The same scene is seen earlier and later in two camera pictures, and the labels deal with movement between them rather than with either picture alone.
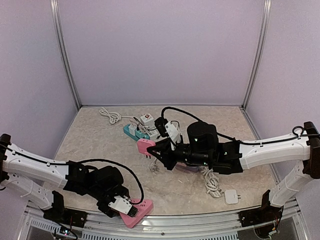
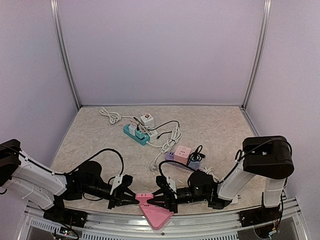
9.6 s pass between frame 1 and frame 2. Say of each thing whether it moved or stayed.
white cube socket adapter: stayed
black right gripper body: moved
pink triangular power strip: moved
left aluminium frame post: stayed
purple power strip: moved
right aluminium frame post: stayed
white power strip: stayed
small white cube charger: stayed
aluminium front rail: stayed
